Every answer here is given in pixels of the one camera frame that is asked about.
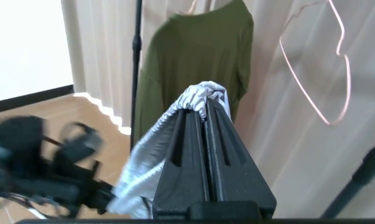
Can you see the pale grey shorts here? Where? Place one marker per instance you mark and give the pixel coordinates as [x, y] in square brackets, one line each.
[143, 168]

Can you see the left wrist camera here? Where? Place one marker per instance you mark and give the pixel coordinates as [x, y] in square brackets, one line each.
[78, 146]

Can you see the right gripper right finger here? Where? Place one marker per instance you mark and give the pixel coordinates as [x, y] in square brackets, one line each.
[240, 180]

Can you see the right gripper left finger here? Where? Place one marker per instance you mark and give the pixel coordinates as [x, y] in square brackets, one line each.
[181, 180]

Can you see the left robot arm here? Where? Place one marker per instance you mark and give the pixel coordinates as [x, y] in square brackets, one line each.
[19, 140]

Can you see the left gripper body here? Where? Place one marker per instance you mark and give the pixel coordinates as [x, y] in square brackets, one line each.
[75, 193]

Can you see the black clothes rack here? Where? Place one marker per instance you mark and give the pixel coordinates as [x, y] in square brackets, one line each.
[137, 46]

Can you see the green printed shirt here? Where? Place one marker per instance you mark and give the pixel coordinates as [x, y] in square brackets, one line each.
[193, 56]

